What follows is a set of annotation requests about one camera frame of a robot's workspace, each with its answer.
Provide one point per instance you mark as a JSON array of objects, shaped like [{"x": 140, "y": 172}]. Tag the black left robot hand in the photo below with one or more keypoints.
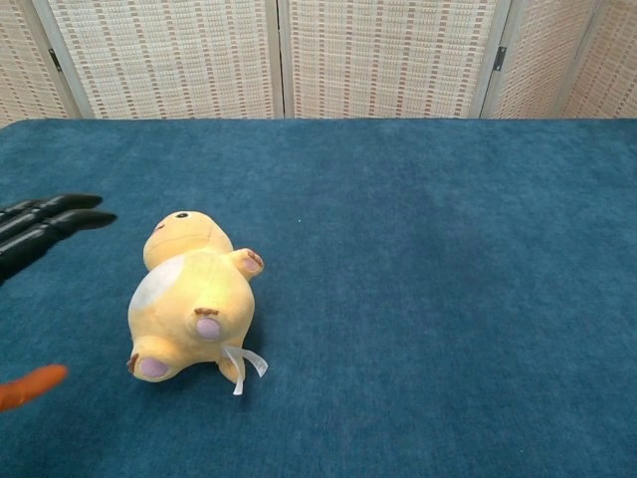
[{"x": 35, "y": 229}]

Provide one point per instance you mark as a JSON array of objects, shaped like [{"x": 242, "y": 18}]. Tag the yellow plush toy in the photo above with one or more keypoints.
[{"x": 199, "y": 294}]

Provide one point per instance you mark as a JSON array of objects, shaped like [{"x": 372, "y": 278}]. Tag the woven rattan screen panel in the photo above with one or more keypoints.
[
  {"x": 169, "y": 60},
  {"x": 20, "y": 65},
  {"x": 609, "y": 74},
  {"x": 542, "y": 60},
  {"x": 393, "y": 60}
]

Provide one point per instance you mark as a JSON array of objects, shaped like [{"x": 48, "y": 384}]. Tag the black metal screen hinge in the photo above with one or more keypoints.
[
  {"x": 500, "y": 58},
  {"x": 55, "y": 60}
]

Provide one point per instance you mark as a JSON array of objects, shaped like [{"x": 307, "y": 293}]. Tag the blue velvet table cloth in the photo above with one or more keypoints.
[{"x": 398, "y": 299}]

